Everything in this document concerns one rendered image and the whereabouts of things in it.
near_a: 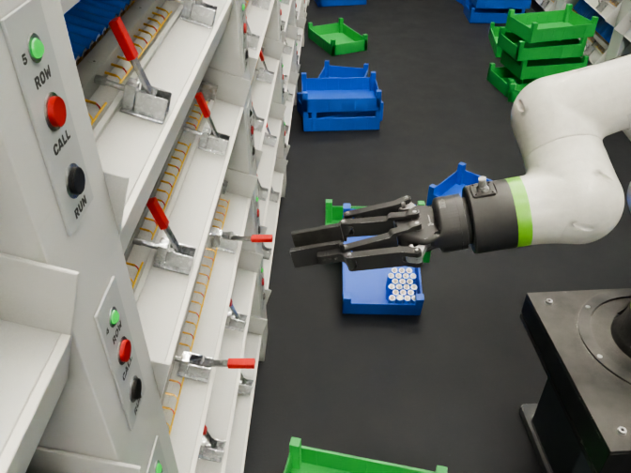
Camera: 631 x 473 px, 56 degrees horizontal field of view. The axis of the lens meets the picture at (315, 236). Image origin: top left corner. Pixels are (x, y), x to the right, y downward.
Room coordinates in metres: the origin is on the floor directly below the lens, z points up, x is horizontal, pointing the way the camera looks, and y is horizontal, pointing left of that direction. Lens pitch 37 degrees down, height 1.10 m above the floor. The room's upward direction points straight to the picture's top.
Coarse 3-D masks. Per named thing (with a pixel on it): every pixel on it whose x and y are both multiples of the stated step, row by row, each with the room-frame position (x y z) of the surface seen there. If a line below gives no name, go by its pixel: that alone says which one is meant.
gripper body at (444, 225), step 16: (416, 208) 0.68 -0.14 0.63; (432, 208) 0.67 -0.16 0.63; (448, 208) 0.63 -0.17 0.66; (400, 224) 0.65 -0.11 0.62; (432, 224) 0.63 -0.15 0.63; (448, 224) 0.61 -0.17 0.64; (464, 224) 0.61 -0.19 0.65; (400, 240) 0.62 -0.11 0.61; (416, 240) 0.61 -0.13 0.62; (432, 240) 0.61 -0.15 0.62; (448, 240) 0.61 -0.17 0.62; (464, 240) 0.61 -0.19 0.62
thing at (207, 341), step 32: (224, 192) 0.92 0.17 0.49; (224, 224) 0.84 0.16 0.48; (224, 256) 0.76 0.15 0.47; (224, 288) 0.68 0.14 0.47; (192, 320) 0.61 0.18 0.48; (224, 320) 0.62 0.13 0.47; (192, 352) 0.55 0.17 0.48; (192, 384) 0.50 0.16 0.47; (192, 416) 0.45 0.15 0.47; (192, 448) 0.41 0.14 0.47
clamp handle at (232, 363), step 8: (200, 360) 0.51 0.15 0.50; (208, 360) 0.52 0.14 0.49; (216, 360) 0.52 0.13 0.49; (224, 360) 0.52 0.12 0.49; (232, 360) 0.52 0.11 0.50; (240, 360) 0.52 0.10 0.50; (248, 360) 0.52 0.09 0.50; (232, 368) 0.51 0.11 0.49; (240, 368) 0.51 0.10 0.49; (248, 368) 0.51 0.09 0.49
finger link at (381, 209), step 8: (400, 200) 0.70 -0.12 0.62; (408, 200) 0.70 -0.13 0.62; (360, 208) 0.70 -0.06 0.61; (368, 208) 0.69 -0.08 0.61; (376, 208) 0.69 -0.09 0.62; (384, 208) 0.69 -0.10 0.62; (392, 208) 0.69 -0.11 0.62; (344, 216) 0.69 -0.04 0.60; (352, 216) 0.69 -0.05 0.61; (360, 216) 0.70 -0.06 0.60; (368, 216) 0.69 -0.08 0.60; (376, 216) 0.69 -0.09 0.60
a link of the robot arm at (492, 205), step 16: (480, 176) 0.65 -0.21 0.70; (464, 192) 0.66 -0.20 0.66; (480, 192) 0.64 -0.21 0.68; (496, 192) 0.63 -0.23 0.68; (464, 208) 0.63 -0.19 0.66; (480, 208) 0.62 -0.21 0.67; (496, 208) 0.61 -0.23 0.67; (512, 208) 0.61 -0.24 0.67; (480, 224) 0.60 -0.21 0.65; (496, 224) 0.60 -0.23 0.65; (512, 224) 0.60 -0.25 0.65; (480, 240) 0.60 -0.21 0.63; (496, 240) 0.60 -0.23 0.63; (512, 240) 0.60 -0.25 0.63
